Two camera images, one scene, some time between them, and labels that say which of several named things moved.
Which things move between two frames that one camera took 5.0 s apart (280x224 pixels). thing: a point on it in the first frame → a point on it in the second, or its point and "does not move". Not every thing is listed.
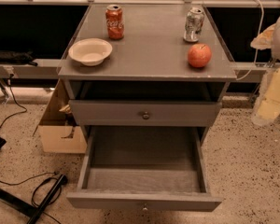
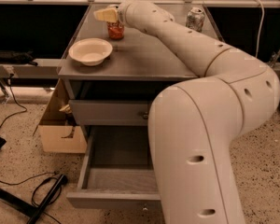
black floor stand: [34, 210] does not move
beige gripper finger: [264, 40] → [115, 14]
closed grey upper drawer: [145, 113] does not move
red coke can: [115, 21] does not move
